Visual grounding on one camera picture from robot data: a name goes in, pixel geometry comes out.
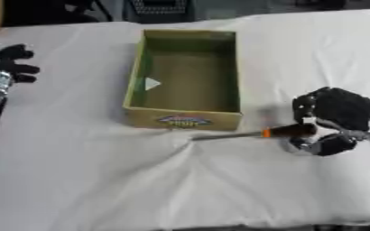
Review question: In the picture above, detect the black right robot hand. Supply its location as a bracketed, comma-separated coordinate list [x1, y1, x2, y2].
[286, 86, 370, 157]

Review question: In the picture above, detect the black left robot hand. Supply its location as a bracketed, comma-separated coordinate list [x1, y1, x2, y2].
[0, 43, 42, 149]

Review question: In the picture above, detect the screwdriver with dark orange-banded handle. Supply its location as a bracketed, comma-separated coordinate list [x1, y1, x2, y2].
[190, 123, 319, 142]

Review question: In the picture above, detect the tan cardboard box green inside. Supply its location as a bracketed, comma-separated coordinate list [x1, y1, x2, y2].
[122, 29, 245, 132]

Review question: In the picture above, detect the white triangular piece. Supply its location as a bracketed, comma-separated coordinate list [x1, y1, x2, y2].
[143, 77, 163, 91]

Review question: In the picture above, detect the black mesh chair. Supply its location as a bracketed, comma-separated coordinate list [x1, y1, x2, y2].
[120, 0, 198, 24]

